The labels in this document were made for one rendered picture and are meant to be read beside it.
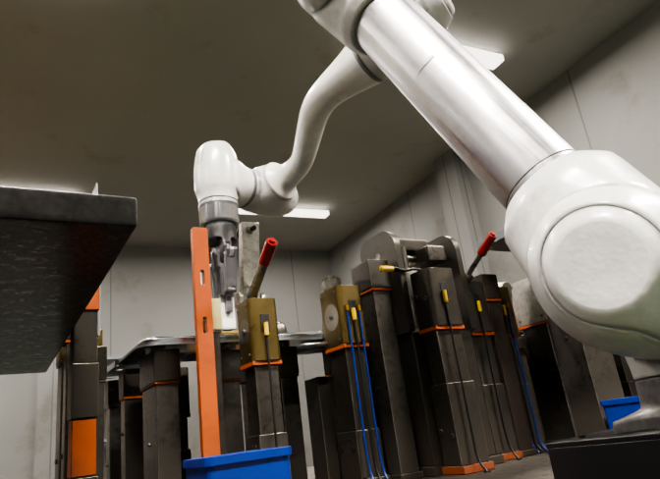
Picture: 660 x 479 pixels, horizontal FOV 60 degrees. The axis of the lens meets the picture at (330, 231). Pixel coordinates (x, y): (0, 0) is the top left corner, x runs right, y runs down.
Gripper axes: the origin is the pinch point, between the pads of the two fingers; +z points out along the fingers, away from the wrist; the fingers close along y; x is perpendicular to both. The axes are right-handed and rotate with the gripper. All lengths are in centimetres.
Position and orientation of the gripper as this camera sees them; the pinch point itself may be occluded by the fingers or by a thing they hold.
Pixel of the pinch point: (226, 314)
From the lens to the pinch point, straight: 126.4
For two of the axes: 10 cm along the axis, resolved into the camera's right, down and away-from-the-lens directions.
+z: 1.3, 9.4, -3.3
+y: -4.9, 3.5, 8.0
